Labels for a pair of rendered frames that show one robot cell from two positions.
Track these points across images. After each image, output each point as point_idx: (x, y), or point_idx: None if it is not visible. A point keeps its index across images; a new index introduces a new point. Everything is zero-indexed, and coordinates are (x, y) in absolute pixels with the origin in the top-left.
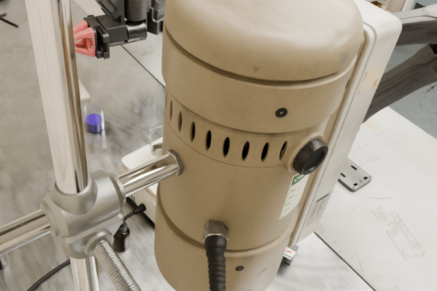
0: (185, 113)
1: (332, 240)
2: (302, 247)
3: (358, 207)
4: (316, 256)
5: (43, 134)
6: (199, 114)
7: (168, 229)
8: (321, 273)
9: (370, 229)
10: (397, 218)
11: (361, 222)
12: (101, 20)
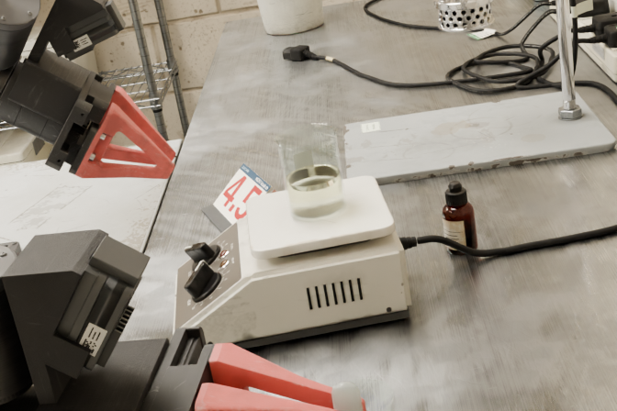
0: None
1: (144, 211)
2: (196, 211)
3: (47, 233)
4: (191, 202)
5: None
6: None
7: None
8: (210, 189)
9: (77, 212)
10: (22, 216)
11: (75, 219)
12: (136, 381)
